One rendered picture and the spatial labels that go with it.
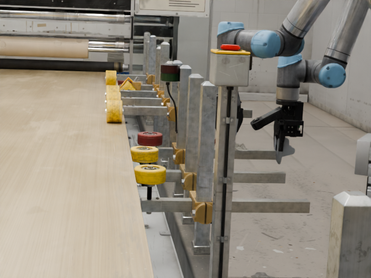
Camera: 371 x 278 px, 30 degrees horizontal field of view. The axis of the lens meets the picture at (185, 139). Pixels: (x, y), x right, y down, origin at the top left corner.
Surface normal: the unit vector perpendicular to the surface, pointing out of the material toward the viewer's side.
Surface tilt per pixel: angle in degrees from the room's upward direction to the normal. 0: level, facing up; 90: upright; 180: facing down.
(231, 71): 90
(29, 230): 0
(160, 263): 0
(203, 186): 90
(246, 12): 90
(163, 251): 0
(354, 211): 90
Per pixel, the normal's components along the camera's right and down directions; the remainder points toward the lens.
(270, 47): 0.72, 0.15
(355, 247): 0.11, 0.18
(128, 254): 0.04, -0.98
